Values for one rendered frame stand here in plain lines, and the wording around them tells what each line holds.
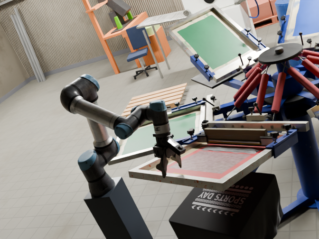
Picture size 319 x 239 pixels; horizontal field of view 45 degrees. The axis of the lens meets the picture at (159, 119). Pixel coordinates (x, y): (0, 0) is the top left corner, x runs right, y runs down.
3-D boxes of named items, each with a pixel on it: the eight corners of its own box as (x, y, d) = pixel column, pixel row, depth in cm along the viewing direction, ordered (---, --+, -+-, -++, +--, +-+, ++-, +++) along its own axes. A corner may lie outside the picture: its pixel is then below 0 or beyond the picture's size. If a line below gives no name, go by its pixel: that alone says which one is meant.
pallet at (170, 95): (190, 87, 646) (188, 82, 643) (181, 107, 586) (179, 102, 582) (135, 101, 689) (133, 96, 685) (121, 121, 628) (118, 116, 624)
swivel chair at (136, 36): (152, 76, 779) (133, 31, 740) (129, 81, 805) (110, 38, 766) (161, 65, 824) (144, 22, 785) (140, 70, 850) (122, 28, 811)
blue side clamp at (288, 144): (275, 158, 197) (274, 145, 196) (266, 158, 201) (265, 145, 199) (298, 142, 219) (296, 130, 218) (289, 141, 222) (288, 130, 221)
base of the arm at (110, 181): (86, 197, 219) (78, 184, 215) (98, 180, 231) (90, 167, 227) (107, 195, 212) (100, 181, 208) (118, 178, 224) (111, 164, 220)
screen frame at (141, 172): (223, 191, 163) (222, 183, 162) (129, 177, 202) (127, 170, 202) (296, 139, 220) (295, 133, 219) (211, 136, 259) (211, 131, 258)
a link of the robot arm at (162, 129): (172, 121, 179) (161, 126, 173) (173, 131, 180) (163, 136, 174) (160, 121, 184) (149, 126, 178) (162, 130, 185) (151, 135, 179)
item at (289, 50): (334, 216, 296) (296, 57, 243) (285, 207, 323) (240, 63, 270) (348, 182, 321) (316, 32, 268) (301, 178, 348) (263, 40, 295)
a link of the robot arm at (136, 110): (122, 114, 182) (139, 114, 175) (136, 102, 189) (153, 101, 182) (129, 127, 185) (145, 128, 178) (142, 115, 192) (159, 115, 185)
